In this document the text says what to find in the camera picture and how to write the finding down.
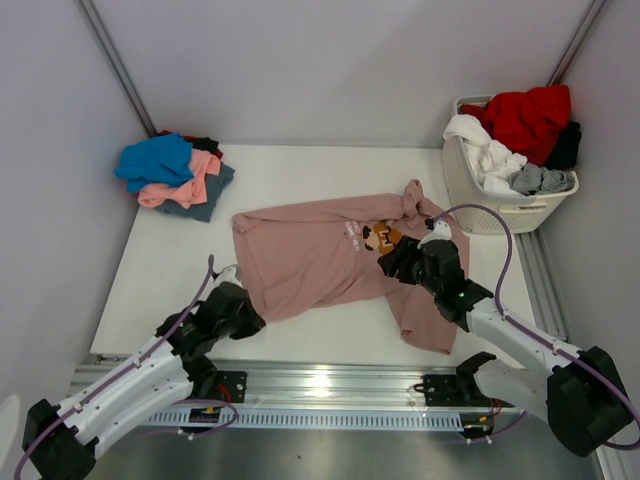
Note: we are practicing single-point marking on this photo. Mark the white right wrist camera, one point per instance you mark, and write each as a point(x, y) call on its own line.
point(440, 230)

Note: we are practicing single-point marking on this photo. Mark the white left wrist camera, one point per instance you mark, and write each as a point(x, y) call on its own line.
point(229, 274)

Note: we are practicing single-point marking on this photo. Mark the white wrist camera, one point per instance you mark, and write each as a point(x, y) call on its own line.
point(440, 230)
point(229, 274)

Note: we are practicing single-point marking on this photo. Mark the red t-shirt in basket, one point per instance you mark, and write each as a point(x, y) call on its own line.
point(528, 123)

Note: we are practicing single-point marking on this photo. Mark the right side aluminium rail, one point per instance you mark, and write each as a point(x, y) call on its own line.
point(546, 300)

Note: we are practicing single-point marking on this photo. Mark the slate blue t-shirt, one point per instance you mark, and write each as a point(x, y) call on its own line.
point(202, 212)

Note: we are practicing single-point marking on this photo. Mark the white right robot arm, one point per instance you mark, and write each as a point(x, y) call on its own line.
point(577, 393)

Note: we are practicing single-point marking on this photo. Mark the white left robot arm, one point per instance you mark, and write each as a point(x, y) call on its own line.
point(64, 440)

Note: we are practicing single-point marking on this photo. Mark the white t-shirt in basket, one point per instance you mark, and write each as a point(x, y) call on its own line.
point(491, 162)

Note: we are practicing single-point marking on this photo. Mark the white slotted cable duct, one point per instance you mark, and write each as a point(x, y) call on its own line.
point(192, 417)

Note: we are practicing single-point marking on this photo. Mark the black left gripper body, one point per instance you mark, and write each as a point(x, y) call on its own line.
point(242, 326)

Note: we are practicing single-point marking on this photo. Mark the grey t-shirt in basket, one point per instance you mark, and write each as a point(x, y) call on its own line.
point(534, 180)

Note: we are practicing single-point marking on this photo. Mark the right aluminium frame post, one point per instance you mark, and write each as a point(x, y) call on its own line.
point(578, 40)

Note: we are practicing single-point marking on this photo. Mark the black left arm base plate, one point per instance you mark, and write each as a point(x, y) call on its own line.
point(227, 385)

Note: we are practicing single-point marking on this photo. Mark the aluminium mounting rail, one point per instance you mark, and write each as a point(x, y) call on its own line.
point(350, 385)

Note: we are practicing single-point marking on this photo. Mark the aluminium frame post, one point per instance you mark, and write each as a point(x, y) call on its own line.
point(578, 40)
point(114, 60)

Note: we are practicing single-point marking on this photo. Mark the black t-shirt in basket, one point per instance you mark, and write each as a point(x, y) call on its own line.
point(564, 154)

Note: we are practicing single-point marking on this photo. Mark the black folded t-shirt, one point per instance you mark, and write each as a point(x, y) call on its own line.
point(205, 144)

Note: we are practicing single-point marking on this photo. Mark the white perforated laundry basket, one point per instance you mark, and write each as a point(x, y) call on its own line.
point(522, 213)

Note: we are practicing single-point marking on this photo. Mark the dusty pink graphic t-shirt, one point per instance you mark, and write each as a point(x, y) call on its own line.
point(296, 257)

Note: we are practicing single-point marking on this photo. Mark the salmon pink t-shirt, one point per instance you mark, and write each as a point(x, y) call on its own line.
point(191, 192)

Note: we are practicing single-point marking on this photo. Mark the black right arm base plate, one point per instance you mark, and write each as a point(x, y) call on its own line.
point(453, 390)

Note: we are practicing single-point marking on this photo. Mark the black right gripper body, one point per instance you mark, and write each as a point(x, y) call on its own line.
point(420, 276)

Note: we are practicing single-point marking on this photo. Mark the left aluminium frame post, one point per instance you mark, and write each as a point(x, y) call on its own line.
point(114, 60)

